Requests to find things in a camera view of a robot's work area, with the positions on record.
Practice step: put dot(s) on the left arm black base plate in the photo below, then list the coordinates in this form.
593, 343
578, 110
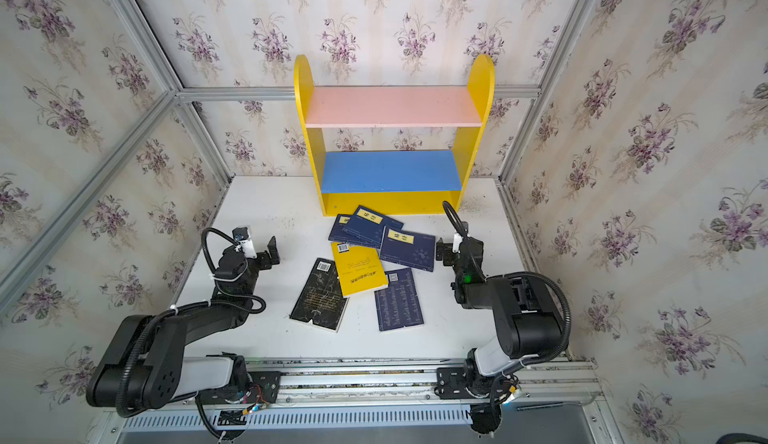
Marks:
258, 388

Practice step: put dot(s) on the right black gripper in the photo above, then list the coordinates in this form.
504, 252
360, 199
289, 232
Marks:
450, 255

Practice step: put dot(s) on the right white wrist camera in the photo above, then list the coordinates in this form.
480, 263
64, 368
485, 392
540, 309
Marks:
457, 240

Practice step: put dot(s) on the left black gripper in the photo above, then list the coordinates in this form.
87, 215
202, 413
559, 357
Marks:
261, 258

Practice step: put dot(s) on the aluminium mounting rail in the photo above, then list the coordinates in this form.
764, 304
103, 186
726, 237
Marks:
399, 381

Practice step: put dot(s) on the yellow paperback book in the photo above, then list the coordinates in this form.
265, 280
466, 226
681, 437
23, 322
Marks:
359, 269

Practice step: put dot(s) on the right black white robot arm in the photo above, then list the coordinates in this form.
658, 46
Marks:
530, 317

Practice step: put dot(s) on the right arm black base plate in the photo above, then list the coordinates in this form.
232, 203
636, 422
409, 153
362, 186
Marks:
455, 383

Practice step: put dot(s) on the navy book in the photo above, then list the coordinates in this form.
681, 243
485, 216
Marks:
367, 226
339, 235
413, 250

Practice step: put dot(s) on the dark blue text-covered book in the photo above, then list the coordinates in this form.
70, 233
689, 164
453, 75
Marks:
397, 305

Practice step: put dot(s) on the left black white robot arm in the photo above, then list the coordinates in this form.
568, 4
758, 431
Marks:
145, 366

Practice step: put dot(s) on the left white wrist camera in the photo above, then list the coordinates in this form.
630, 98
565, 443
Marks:
243, 238

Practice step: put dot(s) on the white ventilation grille strip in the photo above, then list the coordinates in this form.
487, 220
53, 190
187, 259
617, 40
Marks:
302, 418

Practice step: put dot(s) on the black paperback book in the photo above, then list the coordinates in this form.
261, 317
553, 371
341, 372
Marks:
321, 303

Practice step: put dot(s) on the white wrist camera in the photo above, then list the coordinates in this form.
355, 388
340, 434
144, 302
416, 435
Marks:
243, 238
457, 240

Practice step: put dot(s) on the yellow pink blue bookshelf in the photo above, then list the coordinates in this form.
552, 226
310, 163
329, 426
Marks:
416, 182

